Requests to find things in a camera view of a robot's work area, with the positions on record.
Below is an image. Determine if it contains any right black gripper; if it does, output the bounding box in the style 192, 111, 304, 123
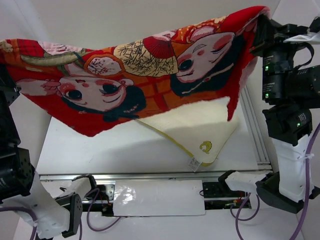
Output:
244, 11, 308, 98

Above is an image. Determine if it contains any cream pillow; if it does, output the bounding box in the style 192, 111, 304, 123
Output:
137, 99, 240, 172

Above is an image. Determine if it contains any red patterned pillowcase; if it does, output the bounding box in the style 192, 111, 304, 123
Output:
0, 5, 270, 137

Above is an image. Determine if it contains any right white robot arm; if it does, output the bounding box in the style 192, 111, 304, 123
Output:
218, 15, 320, 214

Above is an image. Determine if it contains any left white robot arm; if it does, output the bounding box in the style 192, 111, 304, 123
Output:
0, 65, 83, 240

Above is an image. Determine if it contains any white cover plate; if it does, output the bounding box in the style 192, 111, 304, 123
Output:
113, 180, 206, 217

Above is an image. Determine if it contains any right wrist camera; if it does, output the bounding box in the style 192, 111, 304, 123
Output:
283, 15, 320, 45

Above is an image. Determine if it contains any right aluminium side rail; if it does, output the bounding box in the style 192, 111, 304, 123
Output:
240, 86, 271, 169

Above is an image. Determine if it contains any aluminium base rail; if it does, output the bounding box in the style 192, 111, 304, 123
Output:
39, 171, 272, 218

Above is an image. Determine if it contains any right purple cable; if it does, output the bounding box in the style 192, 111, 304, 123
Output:
229, 122, 320, 240

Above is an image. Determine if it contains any purple cable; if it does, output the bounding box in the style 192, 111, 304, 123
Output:
229, 122, 320, 240
0, 188, 123, 240

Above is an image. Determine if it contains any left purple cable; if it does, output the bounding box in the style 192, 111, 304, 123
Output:
0, 188, 123, 240

